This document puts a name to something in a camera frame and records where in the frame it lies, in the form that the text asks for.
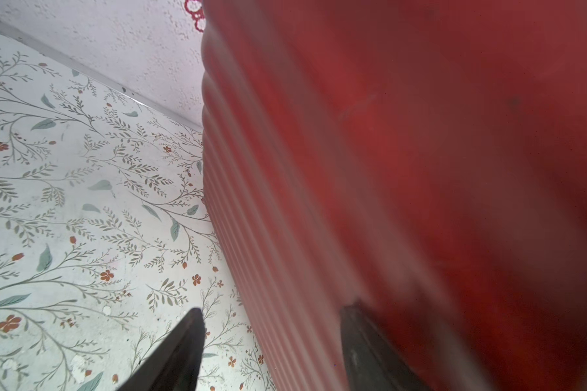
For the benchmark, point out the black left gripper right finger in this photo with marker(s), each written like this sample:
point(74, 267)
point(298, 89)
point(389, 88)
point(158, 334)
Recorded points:
point(371, 362)

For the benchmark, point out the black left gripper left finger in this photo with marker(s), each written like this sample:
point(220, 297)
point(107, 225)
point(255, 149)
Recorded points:
point(176, 363)

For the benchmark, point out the red ribbed hard-shell suitcase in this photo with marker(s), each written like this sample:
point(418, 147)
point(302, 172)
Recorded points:
point(423, 162)

